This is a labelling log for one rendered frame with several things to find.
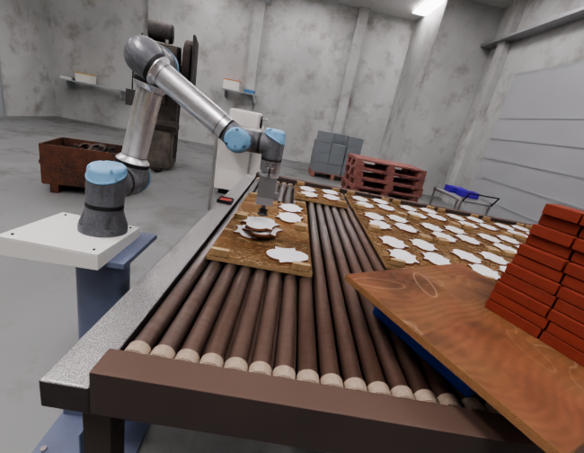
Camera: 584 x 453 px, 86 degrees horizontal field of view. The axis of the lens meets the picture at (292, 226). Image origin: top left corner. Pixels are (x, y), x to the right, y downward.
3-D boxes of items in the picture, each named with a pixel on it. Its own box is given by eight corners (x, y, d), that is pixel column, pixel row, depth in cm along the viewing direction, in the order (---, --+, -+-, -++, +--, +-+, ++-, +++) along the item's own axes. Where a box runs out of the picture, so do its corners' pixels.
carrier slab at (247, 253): (206, 259, 101) (206, 254, 101) (231, 220, 140) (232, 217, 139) (311, 278, 103) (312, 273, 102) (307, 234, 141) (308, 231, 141)
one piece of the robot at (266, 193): (287, 171, 111) (278, 214, 116) (286, 166, 119) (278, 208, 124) (259, 165, 110) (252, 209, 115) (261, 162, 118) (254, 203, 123)
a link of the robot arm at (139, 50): (120, 14, 86) (257, 133, 94) (140, 28, 97) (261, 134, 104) (99, 49, 89) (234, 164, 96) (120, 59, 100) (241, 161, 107)
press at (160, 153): (142, 155, 690) (146, 23, 606) (198, 166, 697) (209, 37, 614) (109, 164, 565) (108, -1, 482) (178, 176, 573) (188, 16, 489)
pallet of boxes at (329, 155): (310, 175, 856) (319, 130, 816) (307, 171, 936) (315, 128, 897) (353, 183, 867) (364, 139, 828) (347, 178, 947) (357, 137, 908)
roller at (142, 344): (112, 377, 60) (112, 357, 58) (254, 182, 244) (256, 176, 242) (138, 381, 60) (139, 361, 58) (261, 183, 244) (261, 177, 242)
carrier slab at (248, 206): (231, 220, 140) (232, 217, 140) (246, 198, 179) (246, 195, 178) (307, 234, 141) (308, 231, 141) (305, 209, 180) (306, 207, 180)
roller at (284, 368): (268, 403, 61) (271, 384, 59) (292, 189, 245) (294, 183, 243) (292, 407, 61) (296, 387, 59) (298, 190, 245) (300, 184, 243)
